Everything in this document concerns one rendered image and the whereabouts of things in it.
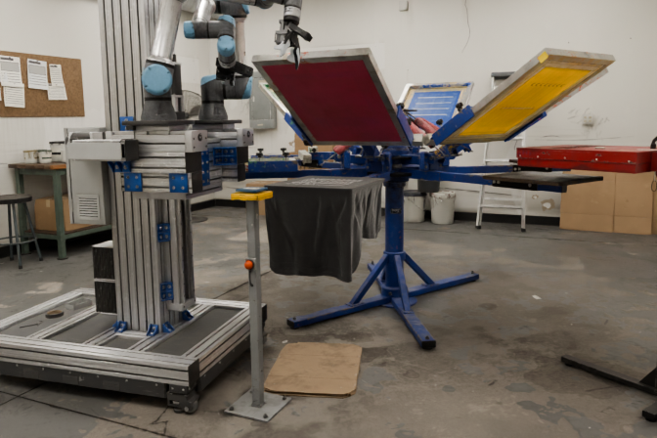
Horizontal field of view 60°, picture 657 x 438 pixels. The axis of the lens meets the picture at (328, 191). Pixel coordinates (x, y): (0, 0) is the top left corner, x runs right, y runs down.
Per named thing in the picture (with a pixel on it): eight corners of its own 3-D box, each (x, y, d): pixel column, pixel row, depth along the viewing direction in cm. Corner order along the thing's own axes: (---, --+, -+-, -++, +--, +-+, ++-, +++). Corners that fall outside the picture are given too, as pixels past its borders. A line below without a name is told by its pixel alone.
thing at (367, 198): (353, 281, 255) (352, 188, 250) (345, 281, 257) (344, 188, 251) (385, 258, 297) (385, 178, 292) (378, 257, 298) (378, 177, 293)
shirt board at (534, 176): (604, 192, 286) (605, 176, 285) (559, 199, 262) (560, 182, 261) (416, 174, 393) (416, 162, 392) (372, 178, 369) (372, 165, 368)
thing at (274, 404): (267, 422, 236) (261, 195, 224) (223, 413, 245) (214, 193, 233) (291, 399, 256) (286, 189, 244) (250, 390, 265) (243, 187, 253)
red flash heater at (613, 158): (693, 171, 255) (695, 144, 253) (644, 178, 228) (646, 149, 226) (568, 163, 304) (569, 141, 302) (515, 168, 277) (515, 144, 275)
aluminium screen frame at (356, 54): (368, 54, 242) (370, 47, 243) (250, 62, 266) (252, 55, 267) (410, 145, 308) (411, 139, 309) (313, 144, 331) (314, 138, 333)
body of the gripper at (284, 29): (282, 50, 247) (284, 24, 249) (299, 49, 244) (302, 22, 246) (273, 43, 240) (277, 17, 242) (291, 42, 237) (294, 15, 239)
